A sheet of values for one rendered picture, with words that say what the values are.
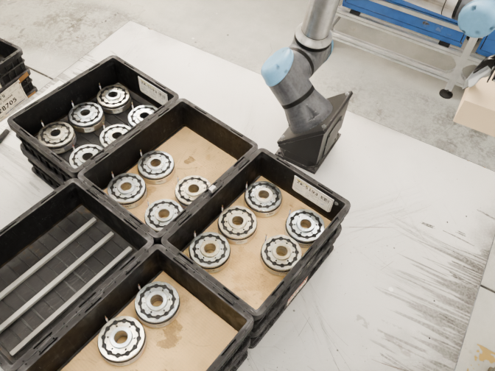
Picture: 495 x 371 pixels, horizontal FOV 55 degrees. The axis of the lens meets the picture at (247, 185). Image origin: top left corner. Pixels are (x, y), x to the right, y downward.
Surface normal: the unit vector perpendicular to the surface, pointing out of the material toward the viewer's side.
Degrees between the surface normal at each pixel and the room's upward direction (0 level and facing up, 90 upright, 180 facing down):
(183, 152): 0
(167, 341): 0
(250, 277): 0
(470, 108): 90
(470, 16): 94
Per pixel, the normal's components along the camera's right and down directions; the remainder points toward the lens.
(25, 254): 0.05, -0.60
